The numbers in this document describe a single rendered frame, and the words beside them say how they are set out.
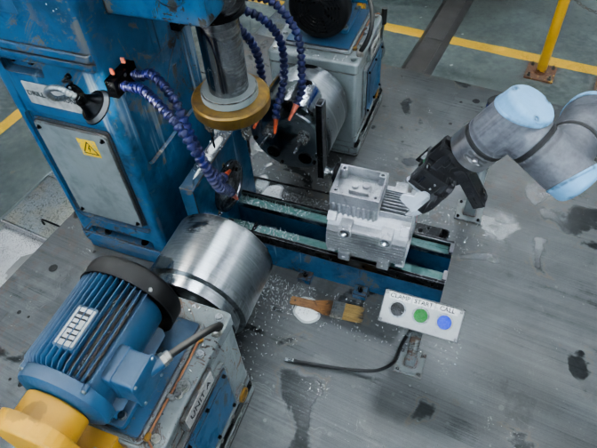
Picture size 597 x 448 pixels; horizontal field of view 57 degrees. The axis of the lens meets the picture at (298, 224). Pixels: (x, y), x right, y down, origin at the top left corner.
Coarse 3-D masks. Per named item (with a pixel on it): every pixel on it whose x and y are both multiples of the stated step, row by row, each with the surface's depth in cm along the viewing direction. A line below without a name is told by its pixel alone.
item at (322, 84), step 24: (312, 72) 158; (288, 96) 151; (312, 96) 153; (336, 96) 159; (264, 120) 158; (288, 120) 154; (312, 120) 152; (336, 120) 158; (264, 144) 165; (288, 144) 162; (312, 144) 158
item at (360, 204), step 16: (336, 176) 134; (352, 176) 138; (368, 176) 136; (384, 176) 133; (336, 192) 130; (352, 192) 133; (368, 192) 132; (384, 192) 133; (336, 208) 134; (352, 208) 132; (368, 208) 130
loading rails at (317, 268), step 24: (264, 216) 162; (288, 216) 158; (312, 216) 156; (264, 240) 152; (288, 240) 150; (312, 240) 150; (432, 240) 148; (288, 264) 157; (312, 264) 153; (336, 264) 149; (360, 264) 145; (408, 264) 144; (432, 264) 150; (360, 288) 151; (384, 288) 149; (408, 288) 145; (432, 288) 141
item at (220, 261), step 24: (192, 216) 128; (216, 216) 125; (192, 240) 121; (216, 240) 121; (240, 240) 123; (168, 264) 118; (192, 264) 117; (216, 264) 118; (240, 264) 121; (264, 264) 127; (192, 288) 115; (216, 288) 116; (240, 288) 119; (240, 312) 120
